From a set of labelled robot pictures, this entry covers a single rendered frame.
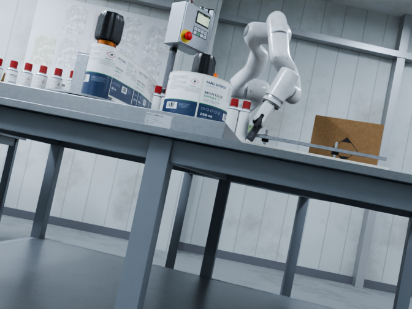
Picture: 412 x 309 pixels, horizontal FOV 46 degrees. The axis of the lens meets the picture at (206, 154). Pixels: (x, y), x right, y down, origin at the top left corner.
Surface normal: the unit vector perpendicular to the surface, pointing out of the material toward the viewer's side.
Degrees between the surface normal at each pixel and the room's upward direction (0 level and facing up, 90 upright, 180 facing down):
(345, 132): 90
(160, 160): 90
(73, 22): 90
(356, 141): 90
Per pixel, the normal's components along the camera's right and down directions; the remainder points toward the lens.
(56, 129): -0.16, -0.09
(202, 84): 0.14, -0.03
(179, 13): -0.69, -0.18
